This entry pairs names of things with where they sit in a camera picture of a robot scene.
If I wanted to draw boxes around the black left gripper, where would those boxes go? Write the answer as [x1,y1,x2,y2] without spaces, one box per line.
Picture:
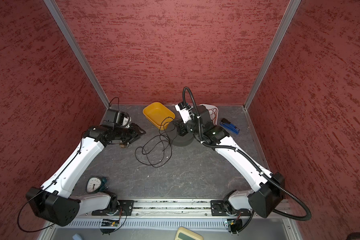
[114,122,146,144]

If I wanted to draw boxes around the grey perforated cable spool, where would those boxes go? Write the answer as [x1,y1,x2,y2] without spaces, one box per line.
[165,121,194,147]

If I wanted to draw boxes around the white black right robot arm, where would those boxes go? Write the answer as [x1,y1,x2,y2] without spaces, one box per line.
[199,121,285,218]

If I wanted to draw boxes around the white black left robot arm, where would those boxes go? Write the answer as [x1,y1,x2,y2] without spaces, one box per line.
[26,123,146,227]

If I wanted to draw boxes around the plaid fabric glasses case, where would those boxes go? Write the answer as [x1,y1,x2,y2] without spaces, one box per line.
[119,142,129,148]

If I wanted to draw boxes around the yellow plastic tub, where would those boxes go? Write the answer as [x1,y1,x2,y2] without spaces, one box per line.
[143,102,175,131]

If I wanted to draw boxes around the white plastic tray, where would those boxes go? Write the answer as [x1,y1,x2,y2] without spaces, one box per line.
[201,104,219,125]

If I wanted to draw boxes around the blue stapler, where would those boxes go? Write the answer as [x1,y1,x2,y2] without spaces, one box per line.
[220,118,240,135]

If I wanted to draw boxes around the beige device at bottom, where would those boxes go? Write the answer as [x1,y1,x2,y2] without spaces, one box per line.
[175,227,204,240]

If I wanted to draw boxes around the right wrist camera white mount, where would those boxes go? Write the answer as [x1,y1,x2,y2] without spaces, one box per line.
[175,102,194,124]

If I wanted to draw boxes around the black corrugated cable conduit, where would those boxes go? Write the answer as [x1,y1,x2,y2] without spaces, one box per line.
[182,86,313,222]

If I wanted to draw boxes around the red cable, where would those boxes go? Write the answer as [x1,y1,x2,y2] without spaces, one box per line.
[208,107,219,125]

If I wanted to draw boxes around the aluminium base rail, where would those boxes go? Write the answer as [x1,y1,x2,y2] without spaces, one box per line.
[47,197,292,230]

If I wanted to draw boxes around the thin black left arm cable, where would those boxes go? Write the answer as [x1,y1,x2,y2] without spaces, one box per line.
[16,96,121,233]

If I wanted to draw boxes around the aluminium corner post left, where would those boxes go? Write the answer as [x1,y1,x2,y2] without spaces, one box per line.
[44,0,110,108]

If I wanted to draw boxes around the aluminium corner post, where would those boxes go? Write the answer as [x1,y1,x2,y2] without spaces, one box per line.
[244,0,301,111]
[44,0,110,108]

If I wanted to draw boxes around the aluminium corner post right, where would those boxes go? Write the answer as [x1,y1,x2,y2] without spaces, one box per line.
[244,0,301,111]

